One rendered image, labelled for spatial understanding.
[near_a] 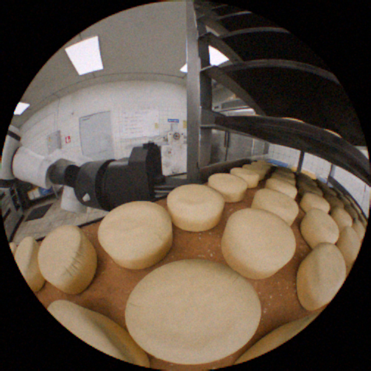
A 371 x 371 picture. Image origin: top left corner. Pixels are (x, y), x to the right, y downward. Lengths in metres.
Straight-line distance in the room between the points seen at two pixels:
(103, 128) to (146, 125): 1.31
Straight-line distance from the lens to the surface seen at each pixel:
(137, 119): 3.55
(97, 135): 3.67
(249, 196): 0.15
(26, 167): 0.32
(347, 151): 0.16
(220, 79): 0.21
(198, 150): 0.17
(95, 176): 0.17
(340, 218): 0.20
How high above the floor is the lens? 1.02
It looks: 25 degrees down
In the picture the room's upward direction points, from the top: straight up
